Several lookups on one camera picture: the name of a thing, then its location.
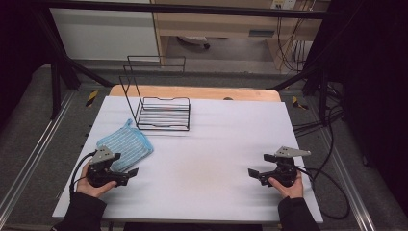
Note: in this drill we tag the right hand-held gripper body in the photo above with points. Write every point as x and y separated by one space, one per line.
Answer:
285 171

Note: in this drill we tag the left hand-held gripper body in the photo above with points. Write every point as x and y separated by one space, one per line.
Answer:
100 171

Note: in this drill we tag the blue striped cloth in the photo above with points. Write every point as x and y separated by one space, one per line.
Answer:
131 144

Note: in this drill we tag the person's left hand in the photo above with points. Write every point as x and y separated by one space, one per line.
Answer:
89 190

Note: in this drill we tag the person's right hand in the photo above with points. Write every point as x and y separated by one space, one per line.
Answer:
293 191

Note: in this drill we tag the white table board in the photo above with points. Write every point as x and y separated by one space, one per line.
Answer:
208 160

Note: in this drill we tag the yellow black tape marker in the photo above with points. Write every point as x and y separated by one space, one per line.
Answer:
92 98
299 104

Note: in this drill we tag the black metal stand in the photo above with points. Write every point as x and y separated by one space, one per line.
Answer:
56 86
323 96

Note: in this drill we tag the wooden table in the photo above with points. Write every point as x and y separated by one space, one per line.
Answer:
205 92

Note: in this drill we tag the white cabinet panel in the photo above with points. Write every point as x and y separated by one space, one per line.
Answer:
102 35

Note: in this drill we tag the black curtain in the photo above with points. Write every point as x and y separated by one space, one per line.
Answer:
375 80
19 48

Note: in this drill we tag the chair base with caster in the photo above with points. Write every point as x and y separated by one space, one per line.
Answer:
194 40

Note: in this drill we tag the light wooden desk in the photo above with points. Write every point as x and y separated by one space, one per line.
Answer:
224 24

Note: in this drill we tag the aluminium rail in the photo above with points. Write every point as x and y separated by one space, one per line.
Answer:
348 179
35 157

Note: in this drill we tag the white wall socket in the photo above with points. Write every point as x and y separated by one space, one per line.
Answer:
283 4

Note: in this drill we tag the black metal frame bar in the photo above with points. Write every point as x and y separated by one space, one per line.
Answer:
192 9

